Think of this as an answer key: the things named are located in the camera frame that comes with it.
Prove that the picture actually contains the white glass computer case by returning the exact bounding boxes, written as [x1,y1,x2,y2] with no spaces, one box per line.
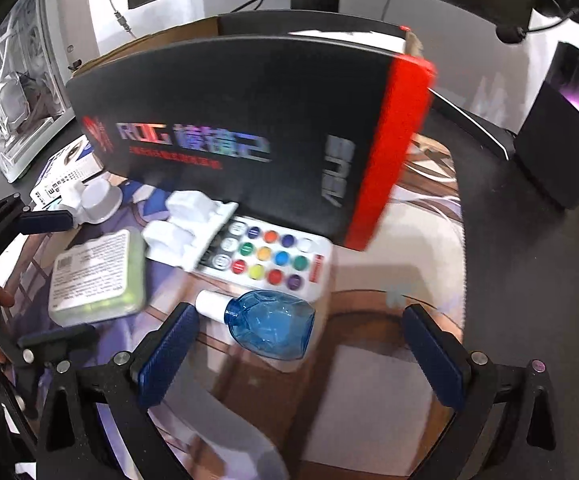
[0,0,79,184]

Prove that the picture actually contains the black cylindrical speaker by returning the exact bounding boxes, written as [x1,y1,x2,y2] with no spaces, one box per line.
[512,41,579,211]

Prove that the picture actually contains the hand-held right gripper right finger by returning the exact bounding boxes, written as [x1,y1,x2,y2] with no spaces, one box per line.
[400,305,555,480]

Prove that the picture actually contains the blue glass bottle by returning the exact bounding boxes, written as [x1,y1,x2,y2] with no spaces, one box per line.
[194,289,317,360]

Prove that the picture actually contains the printed desk mat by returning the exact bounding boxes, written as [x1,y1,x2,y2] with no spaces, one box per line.
[0,135,470,480]

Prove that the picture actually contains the white blister tray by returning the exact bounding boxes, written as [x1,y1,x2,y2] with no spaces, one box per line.
[142,190,241,272]

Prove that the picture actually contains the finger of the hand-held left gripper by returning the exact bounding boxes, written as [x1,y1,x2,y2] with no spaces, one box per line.
[0,209,74,235]
[17,322,98,364]

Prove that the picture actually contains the black and red cardboard box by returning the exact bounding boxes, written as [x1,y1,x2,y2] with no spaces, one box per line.
[64,12,439,252]

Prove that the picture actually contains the white remote coloured buttons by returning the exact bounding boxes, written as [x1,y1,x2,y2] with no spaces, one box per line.
[192,214,333,294]

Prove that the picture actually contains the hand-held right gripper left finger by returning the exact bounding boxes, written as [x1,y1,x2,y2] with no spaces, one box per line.
[36,302,201,480]

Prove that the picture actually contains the white plastic cap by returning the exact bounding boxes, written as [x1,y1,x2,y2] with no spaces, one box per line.
[60,178,123,226]

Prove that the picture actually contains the blue and white eye box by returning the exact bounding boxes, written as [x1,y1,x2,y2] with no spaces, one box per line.
[47,141,104,181]

